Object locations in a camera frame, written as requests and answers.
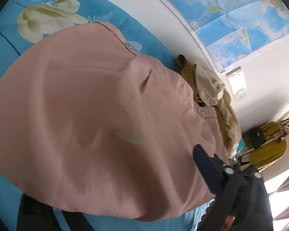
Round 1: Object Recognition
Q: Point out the colourful wall map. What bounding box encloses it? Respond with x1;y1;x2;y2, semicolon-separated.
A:
137;0;289;71

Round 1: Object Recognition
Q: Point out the blue floral bed sheet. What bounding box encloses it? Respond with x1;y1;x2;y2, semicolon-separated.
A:
0;0;222;231

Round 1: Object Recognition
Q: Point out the pink garment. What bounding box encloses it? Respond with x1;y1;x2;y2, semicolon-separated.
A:
0;22;229;222

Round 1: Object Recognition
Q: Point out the brown garment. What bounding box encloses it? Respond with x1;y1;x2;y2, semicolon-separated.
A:
175;54;242;154

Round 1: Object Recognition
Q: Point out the pink patterned scarf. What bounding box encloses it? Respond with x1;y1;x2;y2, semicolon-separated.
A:
273;123;289;141

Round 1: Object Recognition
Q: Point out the black handbag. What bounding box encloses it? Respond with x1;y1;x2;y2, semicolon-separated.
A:
248;126;270;150

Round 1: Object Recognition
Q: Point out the grey curtain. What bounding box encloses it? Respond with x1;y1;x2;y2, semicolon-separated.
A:
267;166;289;222

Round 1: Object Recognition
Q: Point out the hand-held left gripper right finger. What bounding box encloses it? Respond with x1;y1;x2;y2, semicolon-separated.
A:
193;145;274;231

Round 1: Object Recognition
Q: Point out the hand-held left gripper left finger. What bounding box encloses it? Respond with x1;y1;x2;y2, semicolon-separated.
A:
16;194;94;231

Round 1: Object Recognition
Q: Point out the mustard yellow hanging garment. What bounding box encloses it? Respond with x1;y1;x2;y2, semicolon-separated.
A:
243;121;287;171

